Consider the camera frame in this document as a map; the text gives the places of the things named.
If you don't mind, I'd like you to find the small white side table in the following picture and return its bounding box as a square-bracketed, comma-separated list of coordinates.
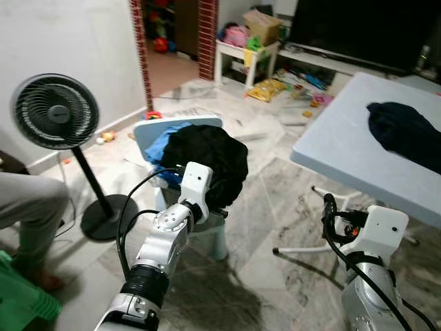
[215, 38, 282, 89]

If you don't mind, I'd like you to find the black pedestal fan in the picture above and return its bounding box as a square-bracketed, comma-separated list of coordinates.
[10, 73, 139, 242]

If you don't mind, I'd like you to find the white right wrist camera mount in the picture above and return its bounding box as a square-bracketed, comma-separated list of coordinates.
[351, 205, 410, 259]

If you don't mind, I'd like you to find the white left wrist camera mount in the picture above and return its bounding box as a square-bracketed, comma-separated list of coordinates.
[178, 162, 214, 221]

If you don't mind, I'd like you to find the pale blue child's chair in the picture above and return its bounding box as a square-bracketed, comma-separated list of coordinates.
[132, 115, 229, 261]

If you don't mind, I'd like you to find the brown cardboard box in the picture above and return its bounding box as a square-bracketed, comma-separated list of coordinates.
[241, 8, 283, 46]

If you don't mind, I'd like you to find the black television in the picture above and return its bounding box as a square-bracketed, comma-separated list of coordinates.
[286, 0, 441, 77]

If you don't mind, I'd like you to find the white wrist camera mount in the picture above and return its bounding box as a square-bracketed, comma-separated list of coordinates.
[178, 162, 214, 221]
[351, 205, 410, 259]

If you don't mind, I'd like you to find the yellow toy pack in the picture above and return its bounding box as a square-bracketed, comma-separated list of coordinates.
[247, 78, 287, 103]

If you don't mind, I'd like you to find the blue cloth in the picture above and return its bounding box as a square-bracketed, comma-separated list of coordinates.
[141, 123, 190, 183]

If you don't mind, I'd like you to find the pink bag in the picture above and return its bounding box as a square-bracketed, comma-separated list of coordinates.
[222, 24, 250, 48]

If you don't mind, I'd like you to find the black garment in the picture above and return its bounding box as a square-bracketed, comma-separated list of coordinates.
[160, 124, 249, 209]

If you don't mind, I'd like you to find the navy blue garment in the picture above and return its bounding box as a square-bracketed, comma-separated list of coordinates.
[366, 101, 441, 174]

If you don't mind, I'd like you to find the light blue folding table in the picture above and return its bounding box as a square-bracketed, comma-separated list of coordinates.
[272, 72, 441, 257]

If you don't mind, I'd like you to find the green plastic stool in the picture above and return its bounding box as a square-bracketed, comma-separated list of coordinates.
[0, 250, 63, 331]

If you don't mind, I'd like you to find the red brick pillar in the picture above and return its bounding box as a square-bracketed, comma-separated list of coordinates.
[129, 0, 154, 111]
[198, 0, 220, 81]

